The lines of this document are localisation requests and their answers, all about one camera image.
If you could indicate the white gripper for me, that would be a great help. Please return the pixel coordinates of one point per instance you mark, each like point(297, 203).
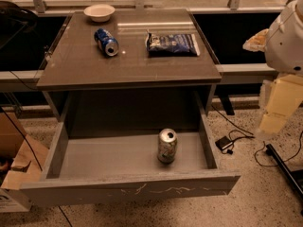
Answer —
point(286, 46)

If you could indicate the white bowl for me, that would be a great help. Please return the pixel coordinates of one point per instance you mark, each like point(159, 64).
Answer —
point(99, 13)

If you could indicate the open grey drawer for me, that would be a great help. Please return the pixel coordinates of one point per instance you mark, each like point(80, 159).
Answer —
point(105, 150)

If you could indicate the black metal stand leg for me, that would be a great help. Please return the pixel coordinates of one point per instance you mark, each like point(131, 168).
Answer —
point(295, 178)

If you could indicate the blue chip bag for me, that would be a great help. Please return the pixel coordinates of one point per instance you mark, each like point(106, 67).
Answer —
point(172, 45)

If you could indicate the blue pepsi can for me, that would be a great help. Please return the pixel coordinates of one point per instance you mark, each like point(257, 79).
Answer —
point(106, 42)

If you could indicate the black office chair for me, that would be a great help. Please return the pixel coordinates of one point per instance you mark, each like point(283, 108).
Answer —
point(14, 20)

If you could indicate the grey cabinet counter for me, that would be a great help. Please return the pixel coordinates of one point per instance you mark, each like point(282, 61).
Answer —
point(78, 64)

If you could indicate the silver green 7up can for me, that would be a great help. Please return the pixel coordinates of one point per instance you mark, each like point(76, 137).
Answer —
point(167, 146)

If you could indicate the small black power adapter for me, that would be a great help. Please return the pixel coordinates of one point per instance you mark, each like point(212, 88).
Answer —
point(223, 143)

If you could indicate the brown cardboard box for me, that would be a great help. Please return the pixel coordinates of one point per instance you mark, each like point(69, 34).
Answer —
point(22, 159)

